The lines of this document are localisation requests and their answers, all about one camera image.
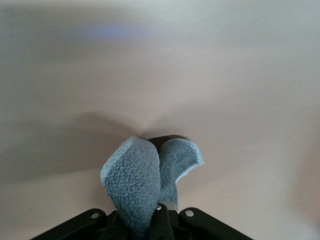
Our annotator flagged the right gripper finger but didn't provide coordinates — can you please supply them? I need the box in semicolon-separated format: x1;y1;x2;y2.
149;202;180;240

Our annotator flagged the red and grey cloth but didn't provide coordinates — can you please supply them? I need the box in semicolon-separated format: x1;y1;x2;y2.
99;135;206;240

